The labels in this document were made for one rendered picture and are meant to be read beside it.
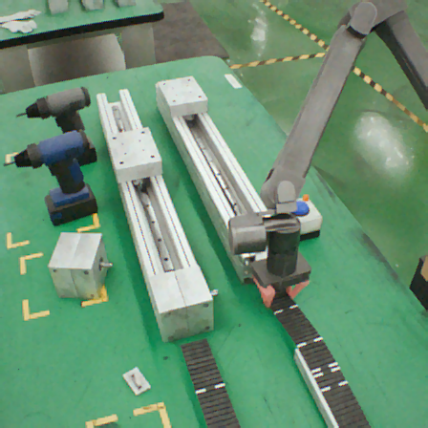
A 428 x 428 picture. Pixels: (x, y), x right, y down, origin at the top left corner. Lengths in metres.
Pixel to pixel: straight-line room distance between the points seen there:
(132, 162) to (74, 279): 0.33
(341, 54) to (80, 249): 0.64
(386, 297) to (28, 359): 0.73
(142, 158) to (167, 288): 0.39
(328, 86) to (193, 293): 0.45
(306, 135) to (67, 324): 0.59
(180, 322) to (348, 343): 0.32
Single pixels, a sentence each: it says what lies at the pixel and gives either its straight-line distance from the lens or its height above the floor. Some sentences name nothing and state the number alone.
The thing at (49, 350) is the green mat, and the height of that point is 0.78.
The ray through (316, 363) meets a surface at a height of 0.81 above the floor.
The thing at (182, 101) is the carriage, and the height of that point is 0.90.
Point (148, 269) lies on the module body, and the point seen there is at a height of 0.86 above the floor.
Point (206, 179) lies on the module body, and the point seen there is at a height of 0.86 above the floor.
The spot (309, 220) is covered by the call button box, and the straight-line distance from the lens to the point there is 1.14.
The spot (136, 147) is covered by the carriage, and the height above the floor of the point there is 0.90.
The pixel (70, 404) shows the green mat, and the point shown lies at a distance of 0.95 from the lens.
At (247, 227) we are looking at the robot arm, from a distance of 0.88.
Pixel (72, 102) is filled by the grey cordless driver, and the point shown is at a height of 0.98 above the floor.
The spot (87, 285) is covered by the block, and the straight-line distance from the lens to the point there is 1.05.
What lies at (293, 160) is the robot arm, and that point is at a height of 1.07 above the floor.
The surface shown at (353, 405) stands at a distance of 0.90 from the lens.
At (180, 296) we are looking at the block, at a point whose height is 0.87.
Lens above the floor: 1.59
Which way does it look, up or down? 41 degrees down
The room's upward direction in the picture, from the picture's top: 2 degrees counter-clockwise
